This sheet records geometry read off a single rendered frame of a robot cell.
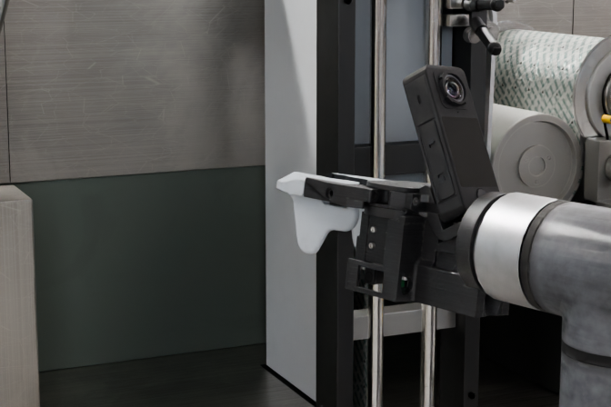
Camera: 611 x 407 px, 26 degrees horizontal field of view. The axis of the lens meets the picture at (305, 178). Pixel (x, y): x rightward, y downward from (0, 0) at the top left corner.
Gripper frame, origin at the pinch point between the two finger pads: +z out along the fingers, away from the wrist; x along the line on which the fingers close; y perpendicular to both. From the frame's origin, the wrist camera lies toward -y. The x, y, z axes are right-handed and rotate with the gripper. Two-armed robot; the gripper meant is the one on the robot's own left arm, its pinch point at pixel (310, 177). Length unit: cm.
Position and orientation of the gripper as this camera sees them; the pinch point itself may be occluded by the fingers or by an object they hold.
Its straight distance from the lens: 105.3
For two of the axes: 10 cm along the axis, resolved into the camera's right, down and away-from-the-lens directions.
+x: 7.3, 0.2, 6.8
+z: -6.7, -1.3, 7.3
